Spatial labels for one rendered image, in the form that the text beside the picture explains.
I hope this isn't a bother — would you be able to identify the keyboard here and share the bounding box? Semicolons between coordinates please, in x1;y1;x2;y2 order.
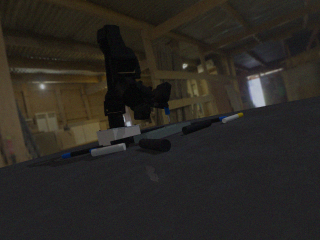
133;121;191;145

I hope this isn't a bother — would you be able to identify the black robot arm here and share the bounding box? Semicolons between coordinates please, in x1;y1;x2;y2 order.
96;24;152;130

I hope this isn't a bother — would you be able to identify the blue stylus with grey tip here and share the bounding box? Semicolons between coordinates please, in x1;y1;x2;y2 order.
164;107;170;122

